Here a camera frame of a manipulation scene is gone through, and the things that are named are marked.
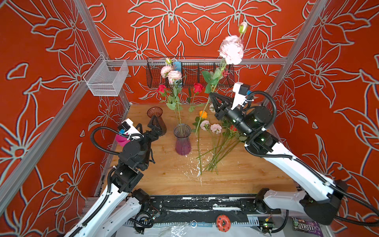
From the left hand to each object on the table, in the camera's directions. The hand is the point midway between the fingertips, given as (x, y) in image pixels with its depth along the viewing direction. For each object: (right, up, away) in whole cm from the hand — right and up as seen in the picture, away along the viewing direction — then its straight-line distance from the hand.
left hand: (149, 119), depth 62 cm
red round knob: (+34, -49, +6) cm, 60 cm away
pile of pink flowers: (+40, -15, +32) cm, 53 cm away
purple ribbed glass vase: (+14, -8, +20) cm, 25 cm away
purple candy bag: (+69, -49, +5) cm, 85 cm away
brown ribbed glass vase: (-3, +4, +29) cm, 30 cm away
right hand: (+25, +9, -9) cm, 28 cm away
